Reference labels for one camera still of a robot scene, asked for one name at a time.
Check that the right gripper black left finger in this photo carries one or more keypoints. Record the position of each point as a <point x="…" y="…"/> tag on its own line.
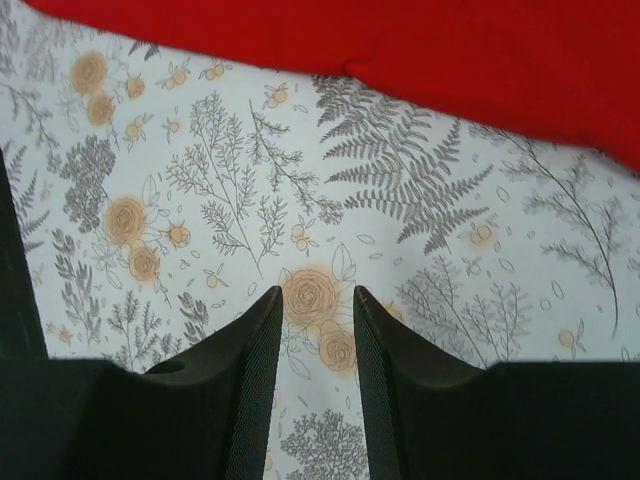
<point x="202" y="414"/>

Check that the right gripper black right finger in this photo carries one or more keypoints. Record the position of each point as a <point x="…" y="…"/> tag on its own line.
<point x="430" y="415"/>

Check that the red t shirt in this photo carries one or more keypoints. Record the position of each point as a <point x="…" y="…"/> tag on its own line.
<point x="562" y="71"/>

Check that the floral patterned table mat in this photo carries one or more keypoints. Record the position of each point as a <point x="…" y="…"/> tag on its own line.
<point x="151" y="195"/>

